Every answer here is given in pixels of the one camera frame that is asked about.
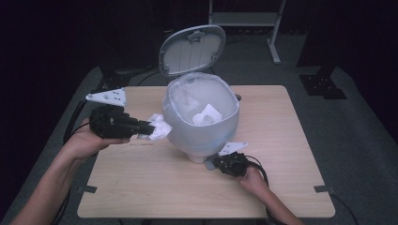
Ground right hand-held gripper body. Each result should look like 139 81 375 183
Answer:
213 142 252 178

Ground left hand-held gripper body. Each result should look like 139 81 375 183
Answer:
84 87 141 141

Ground white paper towel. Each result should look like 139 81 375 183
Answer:
191 103 223 128
147 112 174 142

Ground white lidded trash bin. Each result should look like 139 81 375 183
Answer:
158 23 241 172

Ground translucent plastic bin liner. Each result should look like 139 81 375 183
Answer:
162 71 240 152

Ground person's right hand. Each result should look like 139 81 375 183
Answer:
236 166 270 197

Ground person's left hand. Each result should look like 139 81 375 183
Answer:
67 117 131 161

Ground black stand base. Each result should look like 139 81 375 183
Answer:
99 65 154 92

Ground folded white paper towel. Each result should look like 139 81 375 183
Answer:
191 103 223 128

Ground grey tape strip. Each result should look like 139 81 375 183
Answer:
76 185 99 194
313 185 333 194

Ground white metal stand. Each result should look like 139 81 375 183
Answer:
207 0 287 66

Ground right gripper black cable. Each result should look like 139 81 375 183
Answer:
244 155 284 225

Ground black floor base plate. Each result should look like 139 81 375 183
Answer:
298 73 348 100

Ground black floor cable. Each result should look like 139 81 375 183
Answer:
328 192 360 225

